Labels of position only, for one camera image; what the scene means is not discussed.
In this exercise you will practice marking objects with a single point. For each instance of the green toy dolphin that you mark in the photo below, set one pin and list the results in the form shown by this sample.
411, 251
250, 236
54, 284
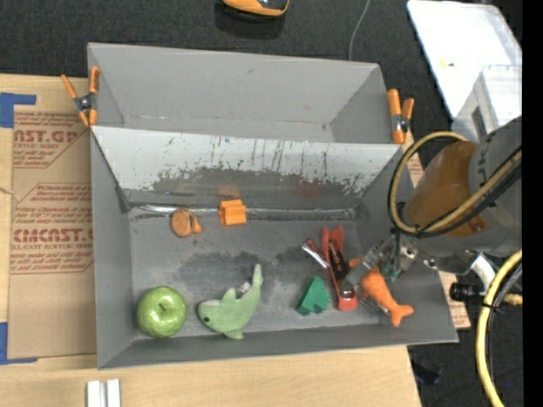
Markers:
231, 312

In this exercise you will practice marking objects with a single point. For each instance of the orange round toy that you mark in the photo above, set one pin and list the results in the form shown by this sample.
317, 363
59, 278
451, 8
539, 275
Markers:
183, 223

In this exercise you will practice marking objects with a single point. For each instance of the grey metal bin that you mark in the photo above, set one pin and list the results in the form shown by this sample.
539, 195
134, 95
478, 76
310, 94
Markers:
237, 269

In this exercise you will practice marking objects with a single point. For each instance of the green apple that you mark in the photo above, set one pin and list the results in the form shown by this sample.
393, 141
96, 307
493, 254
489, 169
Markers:
161, 312

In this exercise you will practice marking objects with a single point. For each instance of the brown cardboard board red print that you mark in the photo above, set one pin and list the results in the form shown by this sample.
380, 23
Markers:
46, 227

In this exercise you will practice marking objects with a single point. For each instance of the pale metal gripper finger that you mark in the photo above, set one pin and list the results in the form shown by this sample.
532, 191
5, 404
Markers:
348, 293
375, 305

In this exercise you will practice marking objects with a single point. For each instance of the dark green toy block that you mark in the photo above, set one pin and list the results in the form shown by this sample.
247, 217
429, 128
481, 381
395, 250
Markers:
314, 297

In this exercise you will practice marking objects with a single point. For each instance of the orange square block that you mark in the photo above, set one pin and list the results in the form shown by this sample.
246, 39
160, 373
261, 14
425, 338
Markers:
232, 213

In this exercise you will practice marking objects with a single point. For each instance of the red spring clamp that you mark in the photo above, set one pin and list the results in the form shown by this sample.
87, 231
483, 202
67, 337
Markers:
333, 252

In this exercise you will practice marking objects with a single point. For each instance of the black cylinder on white bracket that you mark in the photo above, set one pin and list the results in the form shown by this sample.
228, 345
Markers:
466, 290

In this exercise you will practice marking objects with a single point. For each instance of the orange toy fish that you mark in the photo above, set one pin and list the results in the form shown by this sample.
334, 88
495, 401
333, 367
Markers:
382, 293

